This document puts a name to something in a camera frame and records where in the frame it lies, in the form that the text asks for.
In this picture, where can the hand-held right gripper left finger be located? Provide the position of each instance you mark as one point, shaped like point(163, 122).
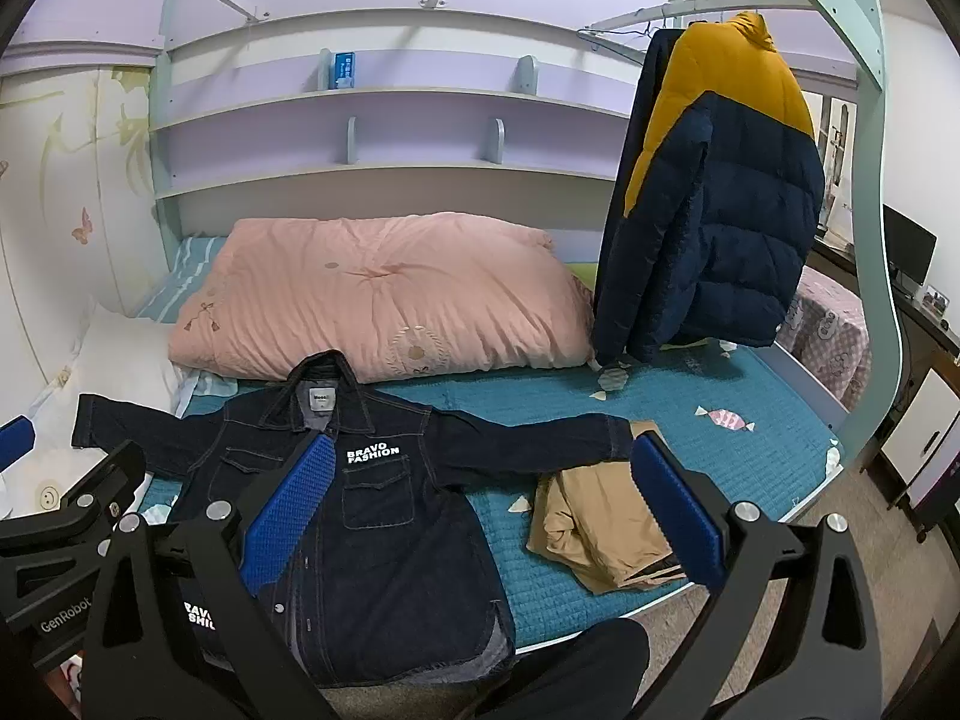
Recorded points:
point(292, 510)

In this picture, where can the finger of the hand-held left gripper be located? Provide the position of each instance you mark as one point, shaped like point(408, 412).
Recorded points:
point(112, 476)
point(15, 444)

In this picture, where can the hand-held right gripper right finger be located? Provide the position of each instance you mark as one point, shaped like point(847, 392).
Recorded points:
point(675, 517)

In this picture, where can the dark blue denim jacket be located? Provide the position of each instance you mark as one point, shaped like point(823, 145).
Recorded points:
point(390, 540)

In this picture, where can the folded tan clothes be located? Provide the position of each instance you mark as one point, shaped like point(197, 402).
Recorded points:
point(585, 525)

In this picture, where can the white pillow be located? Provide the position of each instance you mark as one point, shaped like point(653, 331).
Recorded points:
point(120, 367)

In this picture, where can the teal quilted bed sheet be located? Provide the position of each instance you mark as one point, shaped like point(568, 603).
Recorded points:
point(675, 405)

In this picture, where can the person's dark trouser leg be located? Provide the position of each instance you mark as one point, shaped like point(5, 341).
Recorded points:
point(585, 667)

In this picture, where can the light blue striped sheet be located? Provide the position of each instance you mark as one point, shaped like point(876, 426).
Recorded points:
point(187, 262)

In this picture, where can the pink quilt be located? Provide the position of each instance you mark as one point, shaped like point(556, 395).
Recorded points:
point(375, 292)

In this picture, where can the pink checked cloth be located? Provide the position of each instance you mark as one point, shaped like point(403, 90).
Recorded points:
point(825, 330)

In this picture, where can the white cabinet door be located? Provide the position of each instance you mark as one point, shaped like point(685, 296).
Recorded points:
point(926, 420)

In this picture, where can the navy and yellow puffer jacket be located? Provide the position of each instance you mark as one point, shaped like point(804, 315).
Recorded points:
point(735, 225)

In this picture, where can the dark desk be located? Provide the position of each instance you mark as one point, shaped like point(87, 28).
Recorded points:
point(922, 330)

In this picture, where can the black monitor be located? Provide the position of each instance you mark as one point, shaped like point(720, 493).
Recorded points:
point(909, 247)

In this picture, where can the small blue box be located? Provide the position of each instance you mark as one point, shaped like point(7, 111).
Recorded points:
point(345, 69)

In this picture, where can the butterfly wall sticker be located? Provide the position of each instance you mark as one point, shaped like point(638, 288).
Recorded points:
point(81, 225)

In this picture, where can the pale teal bed frame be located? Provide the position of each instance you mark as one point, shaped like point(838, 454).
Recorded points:
point(874, 255)

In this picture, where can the purple wall shelf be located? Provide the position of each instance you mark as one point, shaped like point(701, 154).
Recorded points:
point(300, 142)

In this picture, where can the white clothes rail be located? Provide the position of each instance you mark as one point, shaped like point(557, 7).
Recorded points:
point(611, 45)

